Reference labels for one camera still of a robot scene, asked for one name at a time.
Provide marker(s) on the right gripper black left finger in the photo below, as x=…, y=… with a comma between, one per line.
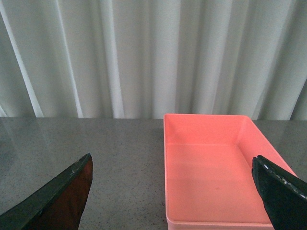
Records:
x=58, y=205

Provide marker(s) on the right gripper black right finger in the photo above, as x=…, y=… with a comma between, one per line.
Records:
x=284, y=195

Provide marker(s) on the pink plastic tray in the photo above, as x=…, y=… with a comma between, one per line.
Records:
x=208, y=172

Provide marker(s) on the white pleated curtain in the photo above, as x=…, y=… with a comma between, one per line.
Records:
x=147, y=58

